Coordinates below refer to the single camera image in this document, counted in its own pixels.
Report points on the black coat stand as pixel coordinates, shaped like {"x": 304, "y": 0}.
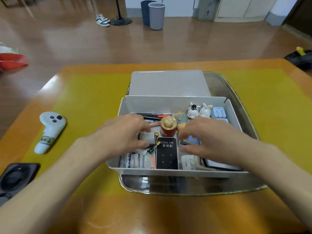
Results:
{"x": 121, "y": 21}

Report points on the white red small packet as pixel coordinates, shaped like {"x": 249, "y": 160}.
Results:
{"x": 150, "y": 162}

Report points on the pile of small batteries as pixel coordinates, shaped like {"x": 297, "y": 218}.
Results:
{"x": 134, "y": 160}

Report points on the dark brown door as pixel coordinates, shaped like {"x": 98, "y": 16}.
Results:
{"x": 302, "y": 14}

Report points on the stainless steel tray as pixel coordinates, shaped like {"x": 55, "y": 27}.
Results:
{"x": 195, "y": 186}

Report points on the red plastic bag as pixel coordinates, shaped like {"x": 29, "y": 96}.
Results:
{"x": 12, "y": 60}

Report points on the cream two-door cabinet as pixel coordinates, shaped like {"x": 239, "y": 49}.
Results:
{"x": 234, "y": 7}

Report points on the white built-in wardrobe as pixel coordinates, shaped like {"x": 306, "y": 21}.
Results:
{"x": 175, "y": 6}

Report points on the yellow table mat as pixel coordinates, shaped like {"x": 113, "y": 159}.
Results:
{"x": 92, "y": 99}

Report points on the bundle of black pens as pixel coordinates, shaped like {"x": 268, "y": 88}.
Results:
{"x": 151, "y": 117}

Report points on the white mini fan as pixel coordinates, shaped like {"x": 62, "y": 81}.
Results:
{"x": 147, "y": 138}

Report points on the white handheld controller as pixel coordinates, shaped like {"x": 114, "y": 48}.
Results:
{"x": 52, "y": 126}

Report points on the black WiFi device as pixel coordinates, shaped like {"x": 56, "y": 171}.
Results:
{"x": 167, "y": 155}

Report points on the gray metal safe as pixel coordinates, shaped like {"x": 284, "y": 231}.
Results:
{"x": 206, "y": 9}

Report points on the person's right hand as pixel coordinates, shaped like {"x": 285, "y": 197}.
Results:
{"x": 219, "y": 141}

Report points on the black smartphone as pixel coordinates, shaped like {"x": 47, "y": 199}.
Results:
{"x": 17, "y": 177}

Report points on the white bunny figurine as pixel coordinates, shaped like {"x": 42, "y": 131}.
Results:
{"x": 205, "y": 111}

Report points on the white figurine black hat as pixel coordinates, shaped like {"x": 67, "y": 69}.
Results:
{"x": 193, "y": 112}

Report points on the red cylindrical can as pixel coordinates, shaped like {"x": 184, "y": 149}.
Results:
{"x": 168, "y": 124}

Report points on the person's right forearm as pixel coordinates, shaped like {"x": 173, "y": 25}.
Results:
{"x": 280, "y": 173}

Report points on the person's left hand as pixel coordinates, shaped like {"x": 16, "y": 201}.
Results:
{"x": 119, "y": 136}

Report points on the white remote control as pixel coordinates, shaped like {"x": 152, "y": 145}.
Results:
{"x": 190, "y": 162}

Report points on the black garbage bag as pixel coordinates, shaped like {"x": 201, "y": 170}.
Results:
{"x": 302, "y": 59}

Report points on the white box lid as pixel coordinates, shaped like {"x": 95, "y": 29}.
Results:
{"x": 168, "y": 82}

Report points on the person's left forearm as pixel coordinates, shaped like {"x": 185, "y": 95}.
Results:
{"x": 48, "y": 187}

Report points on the gray trash bin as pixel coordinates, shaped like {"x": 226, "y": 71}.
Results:
{"x": 156, "y": 17}

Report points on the red marker pen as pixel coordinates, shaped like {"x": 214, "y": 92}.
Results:
{"x": 164, "y": 116}

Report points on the white storage box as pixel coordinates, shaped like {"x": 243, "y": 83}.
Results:
{"x": 170, "y": 104}

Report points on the white sneaker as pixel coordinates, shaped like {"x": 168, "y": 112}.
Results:
{"x": 102, "y": 23}
{"x": 100, "y": 16}

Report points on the dark blue trash bin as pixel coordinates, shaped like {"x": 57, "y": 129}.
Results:
{"x": 144, "y": 12}

